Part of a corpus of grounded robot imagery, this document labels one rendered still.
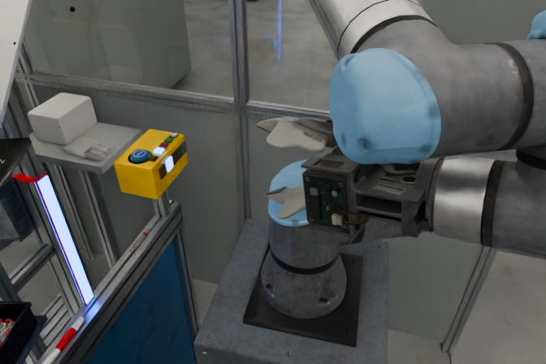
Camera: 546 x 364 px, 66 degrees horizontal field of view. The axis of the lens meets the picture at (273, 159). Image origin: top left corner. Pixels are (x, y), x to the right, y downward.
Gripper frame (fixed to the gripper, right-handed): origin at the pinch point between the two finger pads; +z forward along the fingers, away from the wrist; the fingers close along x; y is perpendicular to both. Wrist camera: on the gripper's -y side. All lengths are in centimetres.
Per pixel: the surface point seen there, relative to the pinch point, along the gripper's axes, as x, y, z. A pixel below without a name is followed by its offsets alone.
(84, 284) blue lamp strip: 32, 6, 48
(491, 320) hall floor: 126, -124, -14
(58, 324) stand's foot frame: 97, -14, 131
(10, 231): 24, 8, 71
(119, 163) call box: 13, -12, 52
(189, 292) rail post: 67, -30, 63
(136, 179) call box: 17, -13, 50
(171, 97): 10, -55, 81
